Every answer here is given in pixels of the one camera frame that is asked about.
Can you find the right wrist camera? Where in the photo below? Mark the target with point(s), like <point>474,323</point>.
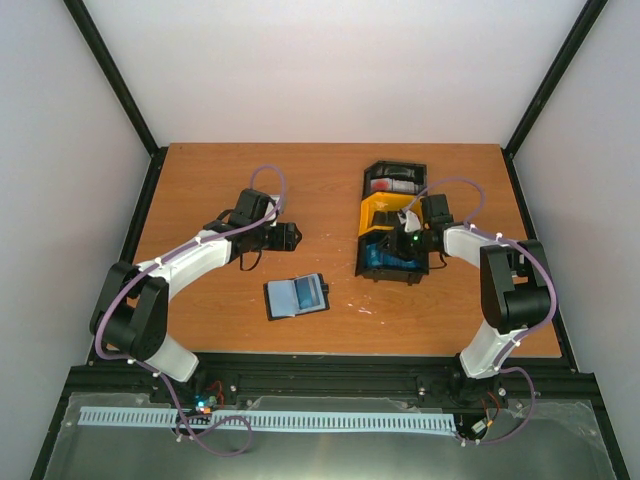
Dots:
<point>409,221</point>

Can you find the red white card stack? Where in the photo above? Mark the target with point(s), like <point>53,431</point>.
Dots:
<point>392,185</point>

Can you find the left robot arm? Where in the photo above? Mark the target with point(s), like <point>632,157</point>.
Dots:
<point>130,320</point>

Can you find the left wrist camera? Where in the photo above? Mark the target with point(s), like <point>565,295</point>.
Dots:
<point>275,206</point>

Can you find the blue card stack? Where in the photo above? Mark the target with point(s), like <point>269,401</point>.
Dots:
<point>375,258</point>

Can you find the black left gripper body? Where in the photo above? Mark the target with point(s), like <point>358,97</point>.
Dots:
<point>261,242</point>

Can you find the black leather card holder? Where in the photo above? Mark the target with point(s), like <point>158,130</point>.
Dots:
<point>296,297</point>

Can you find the black bin with red cards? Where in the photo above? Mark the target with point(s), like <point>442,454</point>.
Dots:
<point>415,172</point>

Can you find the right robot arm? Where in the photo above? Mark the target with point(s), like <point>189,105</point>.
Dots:
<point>517,294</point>

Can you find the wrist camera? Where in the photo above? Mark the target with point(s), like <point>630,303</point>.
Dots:
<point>409,221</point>
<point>275,206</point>

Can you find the yellow bin with black cards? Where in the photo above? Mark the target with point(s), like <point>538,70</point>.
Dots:
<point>386,201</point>

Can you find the black aluminium frame rail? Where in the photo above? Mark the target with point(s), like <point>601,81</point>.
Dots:
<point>103,57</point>

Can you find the black bin with blue cards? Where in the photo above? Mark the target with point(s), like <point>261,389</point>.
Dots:
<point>408,277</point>

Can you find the black card stack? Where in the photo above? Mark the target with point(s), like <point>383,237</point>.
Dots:
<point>385,219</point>

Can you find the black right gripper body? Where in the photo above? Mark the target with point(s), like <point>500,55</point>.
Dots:
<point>412,247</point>

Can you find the light blue cable duct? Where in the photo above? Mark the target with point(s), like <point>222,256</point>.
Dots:
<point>275,421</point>

